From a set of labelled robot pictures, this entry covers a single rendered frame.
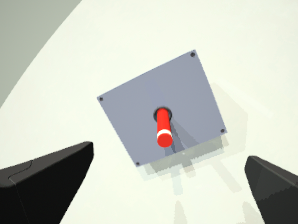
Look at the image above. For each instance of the red peg with white band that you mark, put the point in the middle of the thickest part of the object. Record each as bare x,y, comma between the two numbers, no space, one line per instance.
164,132

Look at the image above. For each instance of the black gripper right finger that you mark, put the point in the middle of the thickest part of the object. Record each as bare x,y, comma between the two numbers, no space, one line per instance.
274,189

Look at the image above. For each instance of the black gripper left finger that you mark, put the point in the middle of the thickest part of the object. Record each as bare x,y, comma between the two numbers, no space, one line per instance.
40,191

